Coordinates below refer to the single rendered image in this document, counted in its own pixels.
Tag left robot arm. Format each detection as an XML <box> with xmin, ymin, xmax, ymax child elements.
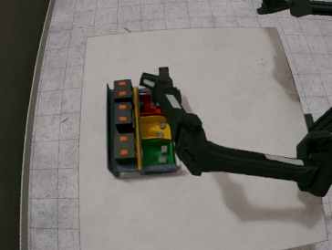
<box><xmin>140</xmin><ymin>67</ymin><xmax>332</xmax><ymax>197</ymax></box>

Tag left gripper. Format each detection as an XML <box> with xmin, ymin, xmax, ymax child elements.
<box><xmin>150</xmin><ymin>87</ymin><xmax>182</xmax><ymax>107</ymax></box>

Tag dark blue-grey shelf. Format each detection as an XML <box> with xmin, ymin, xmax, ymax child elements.
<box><xmin>106</xmin><ymin>83</ymin><xmax>182</xmax><ymax>177</ymax></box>

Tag yellow open bin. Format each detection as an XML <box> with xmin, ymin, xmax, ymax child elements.
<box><xmin>140</xmin><ymin>116</ymin><xmax>171</xmax><ymax>141</ymax></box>

